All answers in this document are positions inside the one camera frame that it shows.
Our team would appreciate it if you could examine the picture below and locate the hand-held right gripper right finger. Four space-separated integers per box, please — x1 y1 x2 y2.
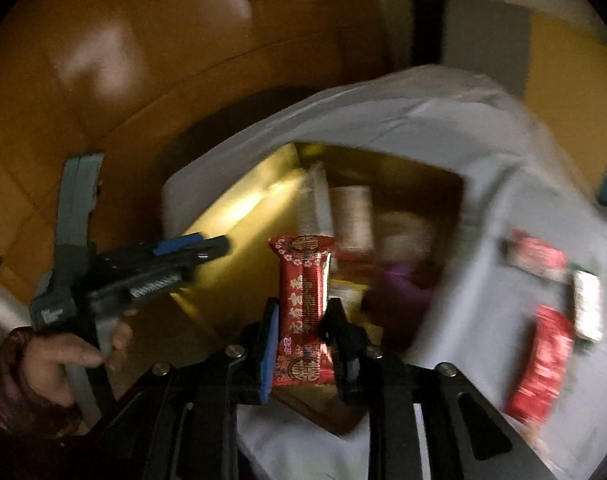
318 297 544 480

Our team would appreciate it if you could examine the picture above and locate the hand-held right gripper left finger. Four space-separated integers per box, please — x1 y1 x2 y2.
101 297 282 480

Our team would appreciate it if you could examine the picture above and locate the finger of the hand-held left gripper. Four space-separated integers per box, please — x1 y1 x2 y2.
100 266 199 314
91 232 232 287

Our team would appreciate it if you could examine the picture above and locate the yellow snack packet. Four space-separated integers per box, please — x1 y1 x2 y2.
328 280 371 328

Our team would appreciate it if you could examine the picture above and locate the gold tin box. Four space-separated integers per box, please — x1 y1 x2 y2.
168 140 467 436

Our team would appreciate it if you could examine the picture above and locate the red patterned snack packet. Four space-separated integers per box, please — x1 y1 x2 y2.
268 232 338 387

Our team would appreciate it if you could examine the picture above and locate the purple snack packet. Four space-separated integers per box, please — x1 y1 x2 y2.
366 262 437 326

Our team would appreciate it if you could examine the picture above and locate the clear bag of brown snacks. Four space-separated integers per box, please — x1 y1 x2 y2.
376 212 437 268

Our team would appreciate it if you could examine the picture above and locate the clear red-ended peanut bar packet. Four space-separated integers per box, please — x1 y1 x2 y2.
332 186 375 256

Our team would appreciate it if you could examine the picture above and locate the long silver snack packet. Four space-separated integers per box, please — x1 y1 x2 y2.
298 161 331 237

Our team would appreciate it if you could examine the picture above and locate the green-ended cracker packet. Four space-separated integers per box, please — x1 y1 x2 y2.
571 269 605 345

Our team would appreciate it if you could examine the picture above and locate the person's left hand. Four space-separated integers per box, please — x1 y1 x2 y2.
11 310 134 406

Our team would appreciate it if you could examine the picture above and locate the white plastic tablecloth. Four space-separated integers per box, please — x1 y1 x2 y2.
161 62 607 480

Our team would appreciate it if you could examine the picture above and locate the grey yellow blue chair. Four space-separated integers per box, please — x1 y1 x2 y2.
443 0 607 206

